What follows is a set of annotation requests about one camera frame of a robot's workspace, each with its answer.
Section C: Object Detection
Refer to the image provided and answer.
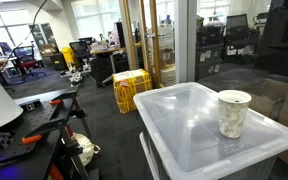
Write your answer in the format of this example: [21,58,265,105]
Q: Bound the white speckled paper cup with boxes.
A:
[217,89,253,140]

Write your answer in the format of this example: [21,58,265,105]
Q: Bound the yellow taped parcel box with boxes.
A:
[112,68,153,115]

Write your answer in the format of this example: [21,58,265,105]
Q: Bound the stacked cardboard boxes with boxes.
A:
[158,25,177,88]

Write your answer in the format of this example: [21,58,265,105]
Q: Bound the wooden door panel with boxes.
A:
[118,0,164,90]

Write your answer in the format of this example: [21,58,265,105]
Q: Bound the black under-desk cabinet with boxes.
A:
[89,56,115,88]

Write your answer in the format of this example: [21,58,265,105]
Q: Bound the wooden top office desk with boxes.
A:
[89,45,128,85]

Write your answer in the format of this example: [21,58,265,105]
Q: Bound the large clear plastic storage bin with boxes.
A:
[138,131,279,180]

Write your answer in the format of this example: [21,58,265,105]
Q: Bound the black mesh office chair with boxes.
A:
[68,40,92,72]

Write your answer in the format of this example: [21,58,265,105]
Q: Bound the black storage shelf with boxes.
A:
[195,25,226,81]

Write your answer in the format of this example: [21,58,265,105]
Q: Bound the white plastic bag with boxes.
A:
[71,132,101,167]

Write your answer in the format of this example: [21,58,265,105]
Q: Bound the yellow cabinet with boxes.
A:
[61,46,77,70]

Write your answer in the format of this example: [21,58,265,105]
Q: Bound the black low drawer cabinet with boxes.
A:
[48,52,69,72]

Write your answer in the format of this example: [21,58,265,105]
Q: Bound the black perforated workbench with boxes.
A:
[0,87,96,180]

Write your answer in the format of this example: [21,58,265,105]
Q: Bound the red and black office chair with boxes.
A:
[12,45,47,82]

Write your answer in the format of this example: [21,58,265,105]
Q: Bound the large open cardboard box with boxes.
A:
[247,78,288,122]

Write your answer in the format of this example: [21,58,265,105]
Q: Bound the grey door frame post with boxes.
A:
[173,0,198,84]

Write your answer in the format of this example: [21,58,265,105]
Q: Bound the orange handled clamp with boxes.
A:
[48,164,65,180]
[21,133,45,145]
[49,98,64,106]

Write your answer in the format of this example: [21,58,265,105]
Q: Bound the black hanging cable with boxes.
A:
[0,0,49,73]

